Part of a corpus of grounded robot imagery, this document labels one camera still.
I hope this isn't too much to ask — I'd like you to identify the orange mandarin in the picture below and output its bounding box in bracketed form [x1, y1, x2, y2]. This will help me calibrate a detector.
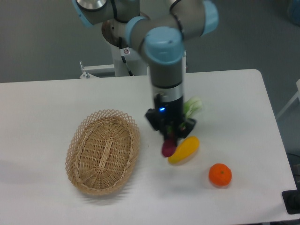
[208, 163, 232, 186]

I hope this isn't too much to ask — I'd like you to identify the oval wicker basket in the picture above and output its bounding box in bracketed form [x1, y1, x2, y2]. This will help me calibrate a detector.
[65, 109, 140, 196]

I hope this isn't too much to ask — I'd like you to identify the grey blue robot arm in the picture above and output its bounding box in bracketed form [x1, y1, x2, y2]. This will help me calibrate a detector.
[73, 0, 219, 143]

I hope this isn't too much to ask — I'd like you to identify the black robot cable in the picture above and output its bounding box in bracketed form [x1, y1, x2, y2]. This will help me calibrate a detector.
[118, 37, 134, 77]

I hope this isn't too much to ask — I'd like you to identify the blue object top right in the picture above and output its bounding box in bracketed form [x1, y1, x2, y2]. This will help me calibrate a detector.
[287, 0, 300, 26]

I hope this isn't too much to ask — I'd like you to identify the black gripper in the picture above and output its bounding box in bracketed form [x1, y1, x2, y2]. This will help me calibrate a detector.
[145, 94, 197, 142]

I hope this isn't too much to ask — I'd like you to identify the yellow mango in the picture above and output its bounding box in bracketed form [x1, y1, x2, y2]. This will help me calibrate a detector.
[168, 136, 200, 165]

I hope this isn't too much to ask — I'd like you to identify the black device at table edge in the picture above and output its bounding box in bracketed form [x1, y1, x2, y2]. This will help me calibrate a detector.
[282, 190, 300, 215]

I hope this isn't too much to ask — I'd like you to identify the purple sweet potato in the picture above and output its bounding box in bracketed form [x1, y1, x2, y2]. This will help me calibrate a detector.
[162, 138, 178, 158]

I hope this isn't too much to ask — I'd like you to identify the white frame at right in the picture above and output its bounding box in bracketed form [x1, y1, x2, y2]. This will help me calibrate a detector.
[275, 80, 300, 120]

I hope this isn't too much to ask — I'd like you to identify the green bok choy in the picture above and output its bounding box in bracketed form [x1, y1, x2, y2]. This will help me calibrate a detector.
[183, 96, 203, 118]

